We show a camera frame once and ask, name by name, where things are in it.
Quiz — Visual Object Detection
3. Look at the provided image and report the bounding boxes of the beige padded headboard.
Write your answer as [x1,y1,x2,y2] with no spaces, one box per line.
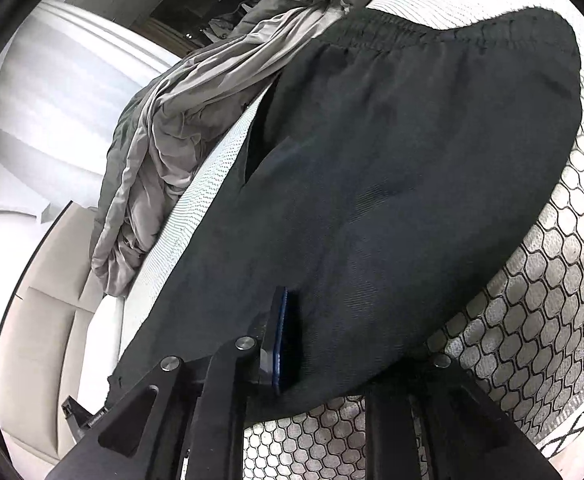
[0,200,122,466]

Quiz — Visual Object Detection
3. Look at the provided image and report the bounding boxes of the black pants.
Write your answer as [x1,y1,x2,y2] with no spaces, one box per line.
[106,7,584,421]

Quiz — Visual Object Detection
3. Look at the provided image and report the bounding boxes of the clothes rack with clothes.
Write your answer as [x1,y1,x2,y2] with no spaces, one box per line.
[204,2,257,43]

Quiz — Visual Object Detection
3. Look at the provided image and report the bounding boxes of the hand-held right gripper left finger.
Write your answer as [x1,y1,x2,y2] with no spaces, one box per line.
[46,286,303,480]

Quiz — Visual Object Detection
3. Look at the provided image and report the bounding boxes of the white pillow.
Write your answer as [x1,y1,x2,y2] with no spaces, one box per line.
[89,290,132,366]

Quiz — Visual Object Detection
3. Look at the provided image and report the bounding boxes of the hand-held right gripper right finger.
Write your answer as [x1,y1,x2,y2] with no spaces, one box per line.
[364,352,565,480]

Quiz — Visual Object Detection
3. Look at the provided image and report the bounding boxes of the grey duvet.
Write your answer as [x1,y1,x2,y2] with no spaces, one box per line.
[90,0,393,297]

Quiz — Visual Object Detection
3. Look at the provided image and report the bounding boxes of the white curtain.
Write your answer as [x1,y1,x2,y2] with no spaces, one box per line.
[0,0,183,211]

